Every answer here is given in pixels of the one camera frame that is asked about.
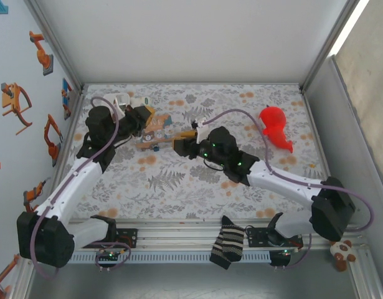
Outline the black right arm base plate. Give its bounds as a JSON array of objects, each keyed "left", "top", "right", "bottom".
[{"left": 246, "top": 226, "right": 304, "bottom": 250}]

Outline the orange gripper wall sticker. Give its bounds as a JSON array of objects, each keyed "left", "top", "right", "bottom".
[{"left": 0, "top": 82, "right": 34, "bottom": 136}]

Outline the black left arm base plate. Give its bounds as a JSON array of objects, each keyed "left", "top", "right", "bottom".
[{"left": 113, "top": 228, "right": 139, "bottom": 249}]

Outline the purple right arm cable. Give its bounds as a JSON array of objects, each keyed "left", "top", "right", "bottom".
[{"left": 203, "top": 108, "right": 375, "bottom": 232}]

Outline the blue and orange sticker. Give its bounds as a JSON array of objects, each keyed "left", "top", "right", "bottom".
[{"left": 60, "top": 77, "right": 73, "bottom": 121}]

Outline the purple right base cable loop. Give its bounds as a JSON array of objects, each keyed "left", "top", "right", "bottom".
[{"left": 270, "top": 233, "right": 313, "bottom": 270}]

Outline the white tissue box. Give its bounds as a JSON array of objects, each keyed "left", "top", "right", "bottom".
[{"left": 102, "top": 92, "right": 130, "bottom": 104}]

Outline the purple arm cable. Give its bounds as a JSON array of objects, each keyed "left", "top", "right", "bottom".
[
  {"left": 203, "top": 108, "right": 375, "bottom": 232},
  {"left": 31, "top": 96, "right": 120, "bottom": 278}
]

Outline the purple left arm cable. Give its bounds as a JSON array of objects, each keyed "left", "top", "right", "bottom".
[{"left": 31, "top": 96, "right": 120, "bottom": 278}]

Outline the black white striped sock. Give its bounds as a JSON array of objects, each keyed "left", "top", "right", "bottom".
[{"left": 209, "top": 215, "right": 245, "bottom": 270}]

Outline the left base circuit board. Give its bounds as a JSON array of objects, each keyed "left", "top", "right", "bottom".
[{"left": 99, "top": 249, "right": 124, "bottom": 260}]

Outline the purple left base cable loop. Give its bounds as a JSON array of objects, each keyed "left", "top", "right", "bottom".
[{"left": 95, "top": 242, "right": 132, "bottom": 272}]

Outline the aluminium front frame rail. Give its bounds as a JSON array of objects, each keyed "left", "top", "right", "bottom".
[{"left": 66, "top": 217, "right": 368, "bottom": 252}]

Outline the floral patterned table mat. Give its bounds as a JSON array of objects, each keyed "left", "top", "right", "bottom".
[{"left": 54, "top": 82, "right": 331, "bottom": 221}]

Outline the small tissue pack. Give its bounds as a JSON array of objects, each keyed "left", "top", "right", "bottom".
[{"left": 132, "top": 96, "right": 153, "bottom": 109}]

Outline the LOVE printed bear card box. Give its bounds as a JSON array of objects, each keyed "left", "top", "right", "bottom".
[{"left": 135, "top": 114, "right": 176, "bottom": 153}]

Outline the red whale toy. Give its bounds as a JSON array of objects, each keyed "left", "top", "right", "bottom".
[{"left": 258, "top": 105, "right": 294, "bottom": 154}]

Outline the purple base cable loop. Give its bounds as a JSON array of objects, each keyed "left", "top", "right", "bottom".
[
  {"left": 270, "top": 233, "right": 313, "bottom": 270},
  {"left": 95, "top": 242, "right": 132, "bottom": 272}
]

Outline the brown white plush bear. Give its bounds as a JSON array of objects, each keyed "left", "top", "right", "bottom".
[{"left": 329, "top": 238, "right": 357, "bottom": 272}]

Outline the aluminium frame post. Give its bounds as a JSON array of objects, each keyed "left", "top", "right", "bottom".
[
  {"left": 24, "top": 0, "right": 85, "bottom": 94},
  {"left": 300, "top": 0, "right": 362, "bottom": 94}
]

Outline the grey slotted cable duct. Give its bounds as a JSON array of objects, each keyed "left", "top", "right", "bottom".
[{"left": 66, "top": 250, "right": 273, "bottom": 264}]

